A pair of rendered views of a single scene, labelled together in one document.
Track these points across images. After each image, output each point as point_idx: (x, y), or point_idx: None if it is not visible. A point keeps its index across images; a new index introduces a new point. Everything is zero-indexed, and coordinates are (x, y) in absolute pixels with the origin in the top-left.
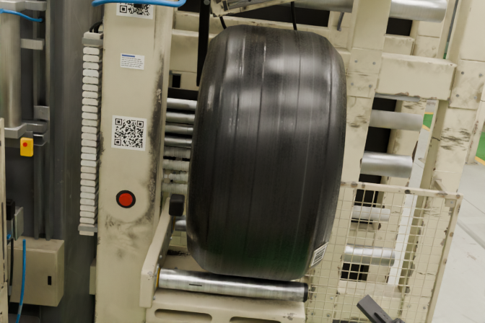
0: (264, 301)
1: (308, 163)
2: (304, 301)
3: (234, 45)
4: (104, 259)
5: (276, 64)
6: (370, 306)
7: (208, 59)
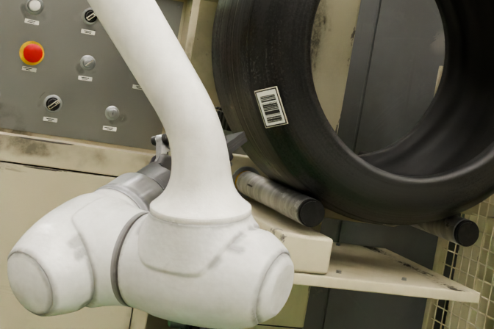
0: (290, 225)
1: None
2: (298, 217)
3: None
4: None
5: None
6: (227, 138)
7: None
